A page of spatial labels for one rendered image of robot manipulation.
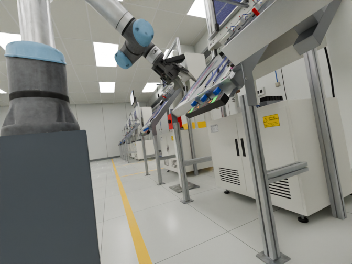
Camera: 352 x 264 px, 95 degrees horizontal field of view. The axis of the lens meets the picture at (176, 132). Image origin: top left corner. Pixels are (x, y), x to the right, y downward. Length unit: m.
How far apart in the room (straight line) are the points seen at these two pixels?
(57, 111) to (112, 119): 8.99
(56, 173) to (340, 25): 0.76
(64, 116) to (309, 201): 1.05
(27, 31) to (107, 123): 8.78
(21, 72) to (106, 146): 8.86
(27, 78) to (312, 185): 1.15
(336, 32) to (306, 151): 0.57
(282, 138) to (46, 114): 0.95
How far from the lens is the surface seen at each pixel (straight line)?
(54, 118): 0.46
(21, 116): 0.47
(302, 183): 1.00
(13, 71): 0.52
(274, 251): 0.83
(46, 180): 0.43
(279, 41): 1.44
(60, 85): 0.50
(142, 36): 0.64
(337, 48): 0.63
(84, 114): 9.55
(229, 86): 0.77
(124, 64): 0.76
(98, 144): 9.32
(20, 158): 0.43
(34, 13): 0.76
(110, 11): 0.68
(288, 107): 0.96
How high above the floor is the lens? 0.50
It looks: 3 degrees up
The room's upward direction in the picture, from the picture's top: 8 degrees counter-clockwise
